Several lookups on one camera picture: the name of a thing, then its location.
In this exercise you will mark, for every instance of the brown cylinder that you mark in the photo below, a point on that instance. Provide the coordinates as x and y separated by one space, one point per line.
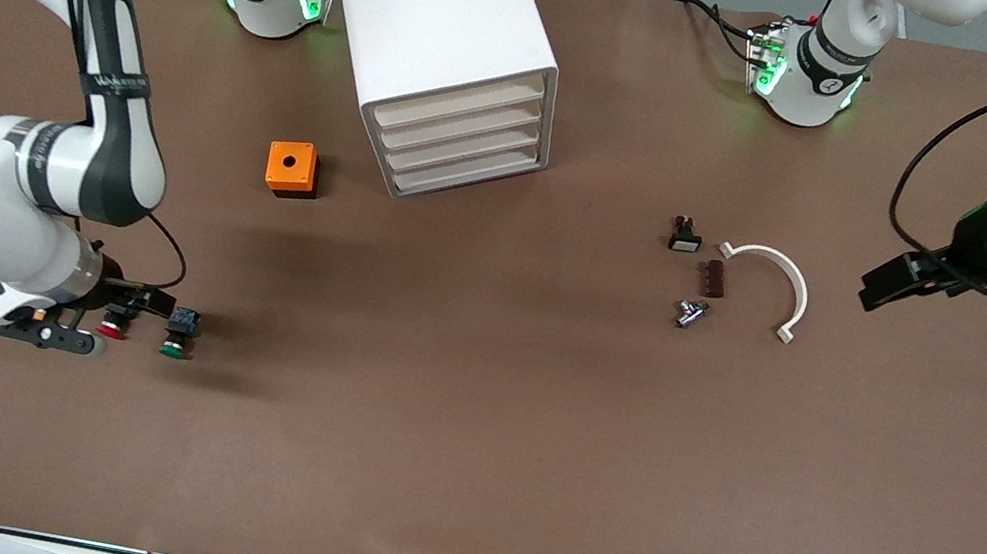
711 279

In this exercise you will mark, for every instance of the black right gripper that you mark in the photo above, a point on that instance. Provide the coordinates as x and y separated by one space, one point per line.
112 272

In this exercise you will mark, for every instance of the red push button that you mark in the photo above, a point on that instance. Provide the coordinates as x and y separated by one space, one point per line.
110 331

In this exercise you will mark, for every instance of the white square push button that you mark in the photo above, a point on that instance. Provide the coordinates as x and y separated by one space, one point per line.
686 241

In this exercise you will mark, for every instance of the yellow push button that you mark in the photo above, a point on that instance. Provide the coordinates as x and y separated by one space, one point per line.
40 315

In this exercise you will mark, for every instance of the orange box with hole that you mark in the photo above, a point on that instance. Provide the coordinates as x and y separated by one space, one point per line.
290 165

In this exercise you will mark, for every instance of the white semicircular pipe clamp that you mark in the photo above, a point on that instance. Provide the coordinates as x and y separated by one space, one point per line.
797 285

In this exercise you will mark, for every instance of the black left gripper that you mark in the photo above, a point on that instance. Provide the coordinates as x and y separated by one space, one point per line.
970 243

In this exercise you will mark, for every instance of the green push button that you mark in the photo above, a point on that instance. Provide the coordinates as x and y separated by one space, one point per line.
179 333

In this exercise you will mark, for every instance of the chrome valve fitting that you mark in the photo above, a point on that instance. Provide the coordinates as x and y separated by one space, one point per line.
690 314

